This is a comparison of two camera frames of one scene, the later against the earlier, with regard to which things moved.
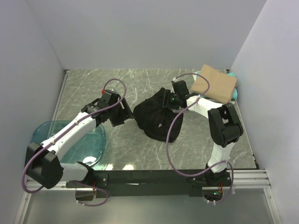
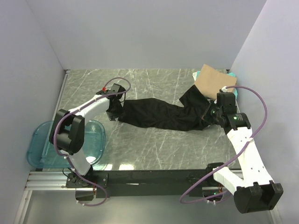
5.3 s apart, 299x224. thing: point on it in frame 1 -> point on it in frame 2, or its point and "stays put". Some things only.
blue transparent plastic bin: (90, 150) stays put
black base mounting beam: (108, 183) stays put
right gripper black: (167, 95) -> (215, 122)
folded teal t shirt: (232, 74) stays put
